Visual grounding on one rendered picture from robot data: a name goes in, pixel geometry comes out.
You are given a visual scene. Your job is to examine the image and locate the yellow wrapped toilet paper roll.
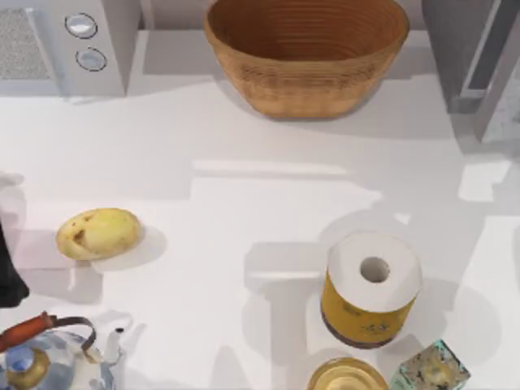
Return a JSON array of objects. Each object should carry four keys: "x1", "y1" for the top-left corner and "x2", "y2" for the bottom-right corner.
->
[{"x1": 319, "y1": 231, "x2": 423, "y2": 349}]

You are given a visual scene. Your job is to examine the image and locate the brown woven basket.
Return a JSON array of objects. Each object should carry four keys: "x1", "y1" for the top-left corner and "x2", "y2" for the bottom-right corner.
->
[{"x1": 203, "y1": 0, "x2": 410, "y2": 119}]

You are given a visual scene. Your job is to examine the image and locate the yellow potato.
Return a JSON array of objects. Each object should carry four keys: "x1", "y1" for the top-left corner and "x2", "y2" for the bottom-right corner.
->
[{"x1": 55, "y1": 207, "x2": 143, "y2": 262}]

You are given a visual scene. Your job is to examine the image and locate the round yellow glass jar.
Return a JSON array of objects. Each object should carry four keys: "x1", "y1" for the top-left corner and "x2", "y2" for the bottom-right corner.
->
[{"x1": 305, "y1": 357, "x2": 390, "y2": 390}]

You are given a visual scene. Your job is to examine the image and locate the round microwave knob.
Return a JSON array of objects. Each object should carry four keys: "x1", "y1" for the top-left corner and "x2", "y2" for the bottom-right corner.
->
[
  {"x1": 75, "y1": 46, "x2": 109, "y2": 72},
  {"x1": 64, "y1": 12, "x2": 99, "y2": 37}
]

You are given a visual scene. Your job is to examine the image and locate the white and blue teapot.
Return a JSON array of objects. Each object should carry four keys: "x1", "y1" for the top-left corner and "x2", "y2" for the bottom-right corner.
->
[{"x1": 0, "y1": 310, "x2": 125, "y2": 390}]

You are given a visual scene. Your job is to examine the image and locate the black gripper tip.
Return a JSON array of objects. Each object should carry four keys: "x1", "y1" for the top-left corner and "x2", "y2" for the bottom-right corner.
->
[{"x1": 0, "y1": 221, "x2": 31, "y2": 309}]

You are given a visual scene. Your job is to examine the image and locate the pale microwave oven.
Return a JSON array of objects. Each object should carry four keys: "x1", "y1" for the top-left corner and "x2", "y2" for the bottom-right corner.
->
[{"x1": 0, "y1": 0, "x2": 144, "y2": 98}]

